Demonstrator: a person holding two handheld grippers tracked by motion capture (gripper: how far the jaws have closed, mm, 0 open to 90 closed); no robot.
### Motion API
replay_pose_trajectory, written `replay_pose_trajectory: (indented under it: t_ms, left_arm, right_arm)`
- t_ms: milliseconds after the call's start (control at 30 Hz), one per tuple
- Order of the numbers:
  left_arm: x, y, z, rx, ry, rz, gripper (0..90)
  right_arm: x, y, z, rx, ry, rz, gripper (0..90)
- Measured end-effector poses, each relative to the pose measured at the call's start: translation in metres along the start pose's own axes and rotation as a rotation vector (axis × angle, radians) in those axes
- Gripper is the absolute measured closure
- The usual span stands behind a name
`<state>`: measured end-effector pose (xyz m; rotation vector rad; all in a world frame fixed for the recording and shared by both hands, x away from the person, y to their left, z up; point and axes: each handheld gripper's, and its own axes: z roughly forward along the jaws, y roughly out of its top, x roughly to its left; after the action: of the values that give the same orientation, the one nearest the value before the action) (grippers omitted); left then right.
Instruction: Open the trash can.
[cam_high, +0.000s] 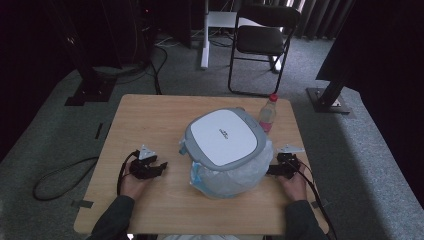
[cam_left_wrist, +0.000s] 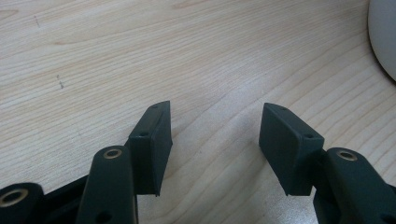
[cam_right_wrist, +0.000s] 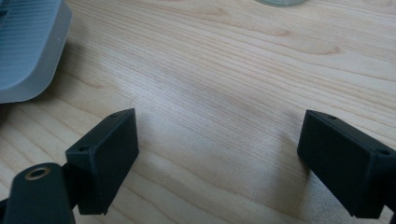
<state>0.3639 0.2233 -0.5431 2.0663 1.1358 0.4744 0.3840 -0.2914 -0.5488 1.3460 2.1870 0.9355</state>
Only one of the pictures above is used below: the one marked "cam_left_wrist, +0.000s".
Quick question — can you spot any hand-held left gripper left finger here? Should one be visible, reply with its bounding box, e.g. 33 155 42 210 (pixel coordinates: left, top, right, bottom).
75 100 174 224

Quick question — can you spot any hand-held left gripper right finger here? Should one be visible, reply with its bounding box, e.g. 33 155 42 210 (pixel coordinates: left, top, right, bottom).
258 102 396 224

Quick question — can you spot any white round object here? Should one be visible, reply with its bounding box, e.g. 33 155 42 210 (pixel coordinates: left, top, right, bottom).
367 0 396 82

